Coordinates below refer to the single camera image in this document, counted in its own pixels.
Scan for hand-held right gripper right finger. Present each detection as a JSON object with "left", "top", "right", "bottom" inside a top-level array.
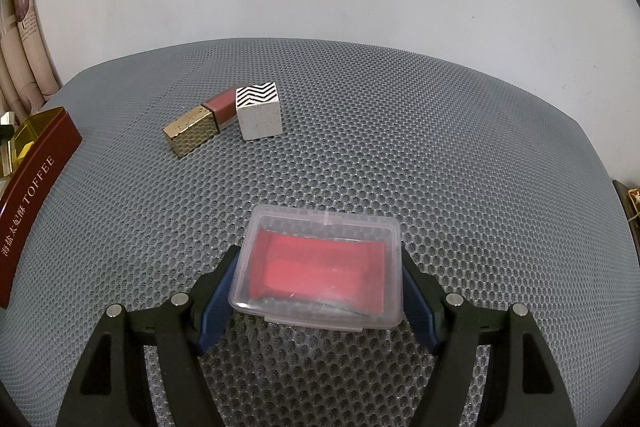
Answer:
[{"left": 399, "top": 243, "right": 582, "bottom": 427}]

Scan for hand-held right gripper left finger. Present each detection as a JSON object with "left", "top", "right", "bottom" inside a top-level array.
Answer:
[{"left": 55, "top": 245, "right": 243, "bottom": 427}]

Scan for clear plastic box red contents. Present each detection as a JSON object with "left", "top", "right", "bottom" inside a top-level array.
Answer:
[{"left": 228, "top": 205, "right": 405, "bottom": 332}]

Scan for gold tin box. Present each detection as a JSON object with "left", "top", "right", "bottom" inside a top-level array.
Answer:
[{"left": 0, "top": 106, "right": 84, "bottom": 311}]

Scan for grey mesh mat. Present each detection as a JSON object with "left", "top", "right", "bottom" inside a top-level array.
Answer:
[{"left": 0, "top": 38, "right": 640, "bottom": 427}]

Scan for lipstick with gold cap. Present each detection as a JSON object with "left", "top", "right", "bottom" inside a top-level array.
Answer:
[{"left": 162, "top": 83, "right": 246, "bottom": 158}]

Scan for white cube zigzag face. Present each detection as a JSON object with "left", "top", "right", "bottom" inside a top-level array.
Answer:
[{"left": 235, "top": 81, "right": 282, "bottom": 141}]

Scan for dark brown object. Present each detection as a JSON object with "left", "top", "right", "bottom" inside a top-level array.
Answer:
[{"left": 612, "top": 179, "right": 640, "bottom": 254}]

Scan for patterned beige curtain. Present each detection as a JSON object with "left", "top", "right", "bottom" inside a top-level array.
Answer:
[{"left": 0, "top": 0, "right": 64, "bottom": 120}]

